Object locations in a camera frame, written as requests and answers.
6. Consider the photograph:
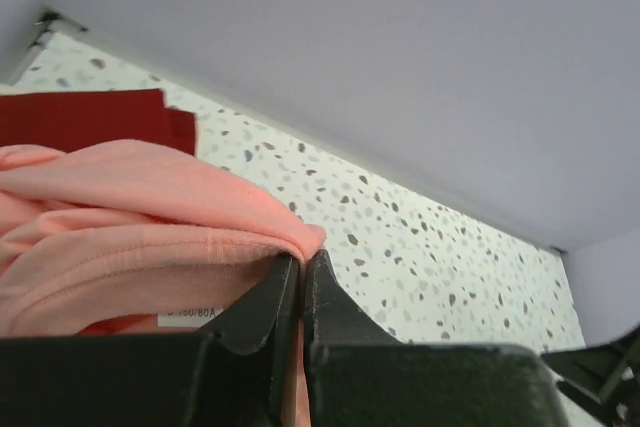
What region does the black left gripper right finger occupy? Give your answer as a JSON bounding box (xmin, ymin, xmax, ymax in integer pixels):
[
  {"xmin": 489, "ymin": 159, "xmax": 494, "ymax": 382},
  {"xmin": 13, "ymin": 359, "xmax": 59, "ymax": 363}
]
[{"xmin": 303, "ymin": 249, "xmax": 400, "ymax": 426}]

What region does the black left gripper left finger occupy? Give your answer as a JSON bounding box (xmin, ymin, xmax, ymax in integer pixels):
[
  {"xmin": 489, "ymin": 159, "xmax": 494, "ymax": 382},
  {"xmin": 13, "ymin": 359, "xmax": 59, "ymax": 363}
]
[{"xmin": 197, "ymin": 254, "xmax": 299, "ymax": 426}]

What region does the salmon pink t-shirt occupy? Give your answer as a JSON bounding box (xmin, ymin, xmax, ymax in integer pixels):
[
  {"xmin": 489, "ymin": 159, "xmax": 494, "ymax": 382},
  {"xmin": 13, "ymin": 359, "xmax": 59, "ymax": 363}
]
[{"xmin": 1, "ymin": 141, "xmax": 326, "ymax": 426}]

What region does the white size label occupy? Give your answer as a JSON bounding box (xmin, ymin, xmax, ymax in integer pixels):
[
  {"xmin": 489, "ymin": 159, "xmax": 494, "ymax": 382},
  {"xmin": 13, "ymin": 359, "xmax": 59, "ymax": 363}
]
[{"xmin": 157, "ymin": 306, "xmax": 224, "ymax": 328}]

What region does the folded red t-shirt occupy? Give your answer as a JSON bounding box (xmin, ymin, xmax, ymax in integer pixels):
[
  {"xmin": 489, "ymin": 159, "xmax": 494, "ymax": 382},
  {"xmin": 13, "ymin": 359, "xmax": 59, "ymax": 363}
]
[{"xmin": 1, "ymin": 89, "xmax": 197, "ymax": 155}]

